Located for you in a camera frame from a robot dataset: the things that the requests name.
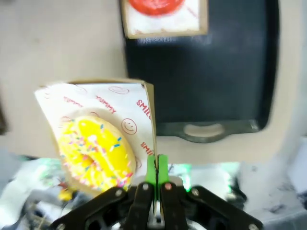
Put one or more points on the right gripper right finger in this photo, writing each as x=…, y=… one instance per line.
x=171, y=203

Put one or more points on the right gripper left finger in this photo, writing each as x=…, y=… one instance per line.
x=140, y=203

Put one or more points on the yellow donut with sprinkles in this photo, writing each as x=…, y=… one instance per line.
x=96, y=148

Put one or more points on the brown cardboard food box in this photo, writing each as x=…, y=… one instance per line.
x=150, y=115
x=204, y=16

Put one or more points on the white red-printed liner paper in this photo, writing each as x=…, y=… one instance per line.
x=163, y=24
x=120, y=105

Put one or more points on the red glazed donut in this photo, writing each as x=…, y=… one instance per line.
x=156, y=7

